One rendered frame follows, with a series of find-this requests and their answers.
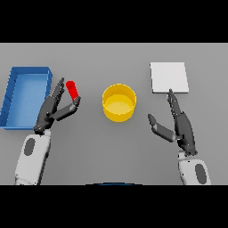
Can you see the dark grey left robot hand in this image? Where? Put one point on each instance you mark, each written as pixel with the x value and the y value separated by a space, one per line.
pixel 49 110

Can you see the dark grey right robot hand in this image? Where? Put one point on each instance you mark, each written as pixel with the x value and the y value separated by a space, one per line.
pixel 183 127

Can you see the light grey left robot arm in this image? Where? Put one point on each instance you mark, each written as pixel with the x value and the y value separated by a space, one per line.
pixel 32 158

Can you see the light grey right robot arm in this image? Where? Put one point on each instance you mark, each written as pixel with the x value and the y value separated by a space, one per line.
pixel 193 172

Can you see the red beaker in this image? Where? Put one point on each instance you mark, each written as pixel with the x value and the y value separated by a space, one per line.
pixel 72 89

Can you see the pale square measuring scale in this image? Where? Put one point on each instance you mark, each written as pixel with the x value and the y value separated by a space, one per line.
pixel 169 77

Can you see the yellow bowl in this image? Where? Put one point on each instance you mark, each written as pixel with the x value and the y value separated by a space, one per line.
pixel 119 102

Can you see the blue tray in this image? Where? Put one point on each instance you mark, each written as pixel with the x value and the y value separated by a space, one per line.
pixel 25 96

